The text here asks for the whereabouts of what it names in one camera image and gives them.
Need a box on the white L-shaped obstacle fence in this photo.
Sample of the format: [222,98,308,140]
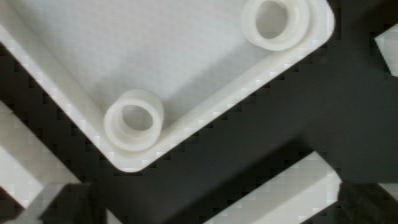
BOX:
[0,102,79,207]

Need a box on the white desk tabletop tray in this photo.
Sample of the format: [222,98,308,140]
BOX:
[0,0,334,172]

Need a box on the white desk leg with tags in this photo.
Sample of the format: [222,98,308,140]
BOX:
[375,24,398,77]

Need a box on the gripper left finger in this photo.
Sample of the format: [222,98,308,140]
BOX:
[39,184,107,224]

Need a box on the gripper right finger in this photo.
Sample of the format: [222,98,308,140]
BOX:
[336,182,398,224]

